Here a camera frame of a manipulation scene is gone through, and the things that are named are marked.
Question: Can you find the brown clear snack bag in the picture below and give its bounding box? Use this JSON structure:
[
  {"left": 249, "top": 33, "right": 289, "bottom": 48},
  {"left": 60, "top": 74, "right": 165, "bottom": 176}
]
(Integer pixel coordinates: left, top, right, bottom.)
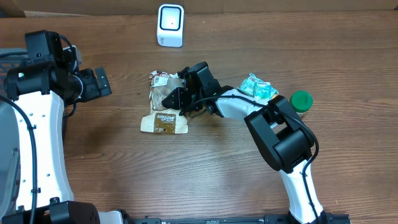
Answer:
[{"left": 141, "top": 70, "right": 188, "bottom": 134}]

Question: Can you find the small green white packet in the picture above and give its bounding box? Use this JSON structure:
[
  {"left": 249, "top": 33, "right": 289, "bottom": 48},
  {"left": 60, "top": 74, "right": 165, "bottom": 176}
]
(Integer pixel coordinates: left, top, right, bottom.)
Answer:
[{"left": 254, "top": 82, "right": 279, "bottom": 100}]

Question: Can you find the green lid jar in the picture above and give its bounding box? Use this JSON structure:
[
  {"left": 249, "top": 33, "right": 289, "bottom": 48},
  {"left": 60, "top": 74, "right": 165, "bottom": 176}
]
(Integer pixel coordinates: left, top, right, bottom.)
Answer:
[{"left": 289, "top": 91, "right": 313, "bottom": 113}]

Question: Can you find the teal tissue pack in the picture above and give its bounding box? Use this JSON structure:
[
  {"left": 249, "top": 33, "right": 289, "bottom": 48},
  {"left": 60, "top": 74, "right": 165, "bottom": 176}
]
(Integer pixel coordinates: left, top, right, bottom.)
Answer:
[{"left": 237, "top": 73, "right": 257, "bottom": 96}]

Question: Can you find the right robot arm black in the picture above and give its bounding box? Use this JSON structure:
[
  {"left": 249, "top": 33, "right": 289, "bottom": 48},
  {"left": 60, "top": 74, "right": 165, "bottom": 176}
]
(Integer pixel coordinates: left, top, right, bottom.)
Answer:
[{"left": 162, "top": 62, "right": 325, "bottom": 223}]

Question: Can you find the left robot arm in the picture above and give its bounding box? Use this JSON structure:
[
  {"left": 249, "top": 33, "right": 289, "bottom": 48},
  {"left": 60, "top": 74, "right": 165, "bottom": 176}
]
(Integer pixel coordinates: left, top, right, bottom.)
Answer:
[{"left": 2, "top": 30, "right": 111, "bottom": 223}]

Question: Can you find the white barcode scanner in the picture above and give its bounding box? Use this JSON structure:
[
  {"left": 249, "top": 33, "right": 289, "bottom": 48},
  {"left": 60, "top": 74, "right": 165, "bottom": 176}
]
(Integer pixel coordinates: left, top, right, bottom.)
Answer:
[{"left": 157, "top": 4, "right": 185, "bottom": 47}]

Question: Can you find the grey plastic mesh basket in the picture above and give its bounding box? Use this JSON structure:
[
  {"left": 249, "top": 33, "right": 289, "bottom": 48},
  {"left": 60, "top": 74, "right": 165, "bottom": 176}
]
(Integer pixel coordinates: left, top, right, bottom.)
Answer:
[{"left": 0, "top": 47, "right": 29, "bottom": 218}]

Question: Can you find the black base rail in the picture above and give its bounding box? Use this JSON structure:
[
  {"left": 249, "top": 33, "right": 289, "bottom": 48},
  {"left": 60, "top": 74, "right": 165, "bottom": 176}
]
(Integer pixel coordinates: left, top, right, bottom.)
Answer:
[{"left": 124, "top": 212, "right": 351, "bottom": 224}]

